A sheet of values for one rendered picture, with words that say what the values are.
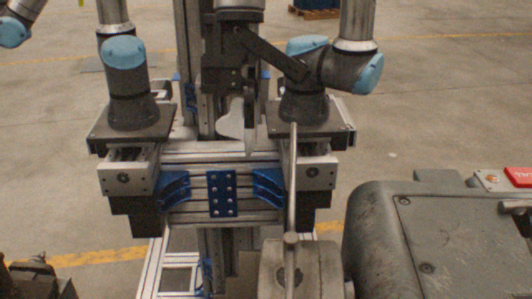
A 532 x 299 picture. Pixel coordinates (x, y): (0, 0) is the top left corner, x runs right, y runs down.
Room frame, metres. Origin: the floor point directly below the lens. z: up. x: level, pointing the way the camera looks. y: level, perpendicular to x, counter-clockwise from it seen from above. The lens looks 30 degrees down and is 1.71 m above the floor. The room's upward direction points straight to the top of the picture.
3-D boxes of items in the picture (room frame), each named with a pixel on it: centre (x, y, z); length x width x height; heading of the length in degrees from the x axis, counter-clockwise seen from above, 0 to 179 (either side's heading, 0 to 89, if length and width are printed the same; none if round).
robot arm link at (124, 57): (1.12, 0.39, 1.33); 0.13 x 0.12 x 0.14; 25
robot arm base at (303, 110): (1.14, -0.11, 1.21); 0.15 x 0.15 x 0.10
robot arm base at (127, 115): (1.12, 0.38, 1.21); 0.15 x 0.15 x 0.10
